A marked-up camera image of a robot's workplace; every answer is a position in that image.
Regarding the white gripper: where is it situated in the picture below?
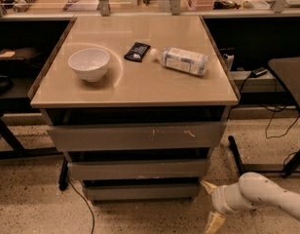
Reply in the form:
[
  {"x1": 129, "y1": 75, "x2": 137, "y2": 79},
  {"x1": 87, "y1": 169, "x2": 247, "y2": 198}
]
[{"x1": 201, "y1": 180, "x2": 254, "y2": 234}]

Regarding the grey bottom drawer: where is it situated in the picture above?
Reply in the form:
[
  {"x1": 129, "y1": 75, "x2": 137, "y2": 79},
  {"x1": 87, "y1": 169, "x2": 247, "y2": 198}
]
[{"x1": 83, "y1": 183, "x2": 201, "y2": 201}]

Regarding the grey drawer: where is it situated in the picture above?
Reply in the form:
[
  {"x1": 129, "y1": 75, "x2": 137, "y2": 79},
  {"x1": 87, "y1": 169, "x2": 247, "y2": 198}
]
[
  {"x1": 83, "y1": 183, "x2": 201, "y2": 201},
  {"x1": 47, "y1": 122, "x2": 226, "y2": 152},
  {"x1": 68, "y1": 159, "x2": 210, "y2": 180}
]

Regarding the grey middle drawer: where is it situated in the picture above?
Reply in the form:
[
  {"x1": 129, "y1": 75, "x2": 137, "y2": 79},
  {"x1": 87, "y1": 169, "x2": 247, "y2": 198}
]
[{"x1": 68, "y1": 159, "x2": 210, "y2": 180}]

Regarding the grey top drawer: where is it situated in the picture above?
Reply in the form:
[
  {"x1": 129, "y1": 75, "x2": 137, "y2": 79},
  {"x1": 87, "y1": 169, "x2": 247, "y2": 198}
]
[{"x1": 47, "y1": 122, "x2": 226, "y2": 152}]

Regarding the grey drawer cabinet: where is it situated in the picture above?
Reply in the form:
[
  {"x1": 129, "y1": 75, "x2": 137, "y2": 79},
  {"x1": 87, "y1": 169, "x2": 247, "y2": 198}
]
[{"x1": 29, "y1": 16, "x2": 240, "y2": 189}]

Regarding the black table leg right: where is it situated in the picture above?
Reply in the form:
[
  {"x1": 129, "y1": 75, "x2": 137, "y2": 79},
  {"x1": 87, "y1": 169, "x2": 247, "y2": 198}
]
[{"x1": 228, "y1": 136, "x2": 245, "y2": 175}]

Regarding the black table leg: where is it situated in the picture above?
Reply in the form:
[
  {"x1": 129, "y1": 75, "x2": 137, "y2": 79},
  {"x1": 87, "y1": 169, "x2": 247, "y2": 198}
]
[
  {"x1": 228, "y1": 136, "x2": 245, "y2": 175},
  {"x1": 0, "y1": 112, "x2": 68, "y2": 191}
]

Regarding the black device on shelf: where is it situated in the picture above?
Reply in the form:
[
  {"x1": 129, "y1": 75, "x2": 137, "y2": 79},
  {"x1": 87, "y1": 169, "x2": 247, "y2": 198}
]
[{"x1": 250, "y1": 67, "x2": 267, "y2": 78}]

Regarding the clear plastic water bottle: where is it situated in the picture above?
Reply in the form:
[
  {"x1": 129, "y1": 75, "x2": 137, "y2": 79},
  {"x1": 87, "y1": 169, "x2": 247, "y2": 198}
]
[{"x1": 150, "y1": 47, "x2": 208, "y2": 76}]

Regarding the dark side table top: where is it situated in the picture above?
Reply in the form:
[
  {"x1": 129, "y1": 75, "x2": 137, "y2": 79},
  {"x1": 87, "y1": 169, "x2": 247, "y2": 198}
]
[{"x1": 268, "y1": 56, "x2": 300, "y2": 114}]

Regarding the dark snack packet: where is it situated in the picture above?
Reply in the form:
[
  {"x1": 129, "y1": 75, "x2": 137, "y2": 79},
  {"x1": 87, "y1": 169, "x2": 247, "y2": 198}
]
[{"x1": 124, "y1": 42, "x2": 151, "y2": 62}]

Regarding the white bowl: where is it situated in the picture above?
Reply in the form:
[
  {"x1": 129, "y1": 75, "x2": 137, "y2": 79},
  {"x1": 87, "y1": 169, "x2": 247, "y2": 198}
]
[{"x1": 68, "y1": 48, "x2": 110, "y2": 82}]

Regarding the black table leg left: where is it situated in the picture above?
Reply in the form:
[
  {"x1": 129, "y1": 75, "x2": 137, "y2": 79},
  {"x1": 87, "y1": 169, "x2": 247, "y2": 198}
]
[{"x1": 0, "y1": 112, "x2": 68, "y2": 191}]

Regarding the black cable right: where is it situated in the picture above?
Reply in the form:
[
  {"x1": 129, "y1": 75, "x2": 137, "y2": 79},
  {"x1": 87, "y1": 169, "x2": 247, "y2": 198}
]
[{"x1": 260, "y1": 102, "x2": 300, "y2": 140}]

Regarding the black floor cable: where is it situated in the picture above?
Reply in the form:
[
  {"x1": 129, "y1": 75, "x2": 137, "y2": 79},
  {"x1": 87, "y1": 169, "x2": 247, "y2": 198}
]
[{"x1": 65, "y1": 174, "x2": 96, "y2": 234}]

